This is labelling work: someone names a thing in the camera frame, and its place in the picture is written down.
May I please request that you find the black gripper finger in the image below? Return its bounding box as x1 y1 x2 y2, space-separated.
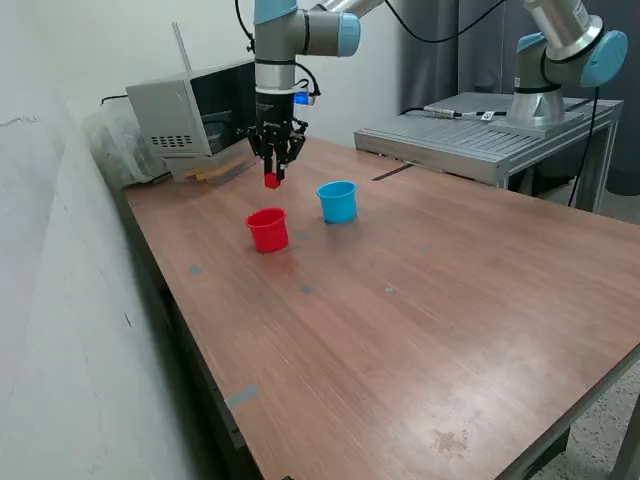
246 124 277 178
275 130 308 183

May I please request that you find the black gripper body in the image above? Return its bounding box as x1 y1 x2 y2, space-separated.
254 87 297 137

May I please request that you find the blue plastic cup bin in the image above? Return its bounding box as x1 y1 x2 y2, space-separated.
315 179 359 225

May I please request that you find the red plastic cup bin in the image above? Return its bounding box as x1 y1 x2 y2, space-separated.
245 206 291 255

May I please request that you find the long wooden stick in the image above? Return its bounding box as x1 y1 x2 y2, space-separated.
196 153 251 181

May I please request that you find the black tape strip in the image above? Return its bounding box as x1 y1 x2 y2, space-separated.
370 163 416 183

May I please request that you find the silver microwave oven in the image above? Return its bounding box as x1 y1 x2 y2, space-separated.
125 55 282 174

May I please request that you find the white thin rod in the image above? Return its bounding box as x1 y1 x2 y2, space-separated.
171 20 194 74

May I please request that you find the translucent plastic bag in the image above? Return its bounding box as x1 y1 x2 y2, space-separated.
81 96 172 191

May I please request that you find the silver cylindrical tool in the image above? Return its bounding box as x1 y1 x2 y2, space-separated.
423 104 464 120

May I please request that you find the aluminium slatted mounting platform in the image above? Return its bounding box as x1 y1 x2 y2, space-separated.
353 90 626 214

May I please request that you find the long grey tape strip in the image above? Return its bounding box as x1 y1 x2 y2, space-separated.
223 383 261 411

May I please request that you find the dark grey curtain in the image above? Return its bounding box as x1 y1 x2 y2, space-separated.
399 0 640 198

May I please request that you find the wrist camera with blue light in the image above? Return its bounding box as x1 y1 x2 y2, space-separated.
293 79 322 108

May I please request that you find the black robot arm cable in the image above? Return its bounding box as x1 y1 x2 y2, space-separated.
234 0 509 97

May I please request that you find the black hanging base cable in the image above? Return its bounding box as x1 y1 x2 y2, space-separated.
567 82 601 207

